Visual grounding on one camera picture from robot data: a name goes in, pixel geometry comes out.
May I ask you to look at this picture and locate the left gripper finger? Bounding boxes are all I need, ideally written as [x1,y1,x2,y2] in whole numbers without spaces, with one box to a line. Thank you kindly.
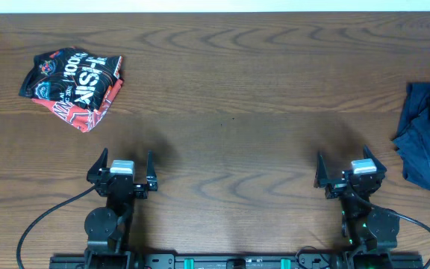
[87,148,108,176]
[146,150,157,185]

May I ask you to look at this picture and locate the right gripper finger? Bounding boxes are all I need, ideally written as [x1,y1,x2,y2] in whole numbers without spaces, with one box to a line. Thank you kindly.
[363,145,387,173]
[314,152,329,187]

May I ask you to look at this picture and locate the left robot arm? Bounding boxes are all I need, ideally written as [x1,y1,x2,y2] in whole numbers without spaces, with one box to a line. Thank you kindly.
[84,149,158,269]

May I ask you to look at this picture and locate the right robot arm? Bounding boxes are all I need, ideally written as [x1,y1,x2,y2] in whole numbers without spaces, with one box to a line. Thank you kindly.
[314,146,399,268]

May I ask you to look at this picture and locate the folded red printed shirt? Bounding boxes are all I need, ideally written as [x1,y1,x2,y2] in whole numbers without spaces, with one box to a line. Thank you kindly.
[31,79,123,133]

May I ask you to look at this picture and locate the navy blue crumpled garment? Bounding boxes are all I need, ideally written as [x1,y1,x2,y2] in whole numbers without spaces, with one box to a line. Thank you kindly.
[393,82,430,191]

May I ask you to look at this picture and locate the folded black printed shirt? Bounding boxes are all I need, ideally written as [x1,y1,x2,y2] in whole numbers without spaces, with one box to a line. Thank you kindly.
[19,47,122,111]

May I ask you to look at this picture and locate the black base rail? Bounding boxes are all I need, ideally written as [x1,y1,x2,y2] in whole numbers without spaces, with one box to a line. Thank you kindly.
[49,252,423,269]

